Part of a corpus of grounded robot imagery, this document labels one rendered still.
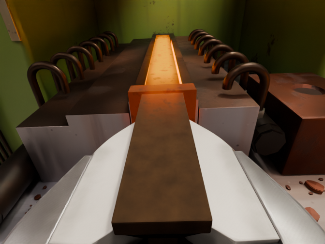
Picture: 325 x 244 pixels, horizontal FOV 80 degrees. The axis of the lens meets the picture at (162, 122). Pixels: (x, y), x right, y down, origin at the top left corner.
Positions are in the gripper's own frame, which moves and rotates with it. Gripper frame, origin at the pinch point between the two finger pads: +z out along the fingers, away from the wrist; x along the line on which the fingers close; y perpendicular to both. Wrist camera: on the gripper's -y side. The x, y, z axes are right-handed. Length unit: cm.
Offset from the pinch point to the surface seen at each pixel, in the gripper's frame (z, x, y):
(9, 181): 0.6, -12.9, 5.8
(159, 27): 51, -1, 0
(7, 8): 16.7, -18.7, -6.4
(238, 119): 3.0, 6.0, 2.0
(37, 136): 3.0, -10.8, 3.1
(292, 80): 11.9, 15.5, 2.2
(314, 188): 1.0, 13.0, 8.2
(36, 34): 20.6, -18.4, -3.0
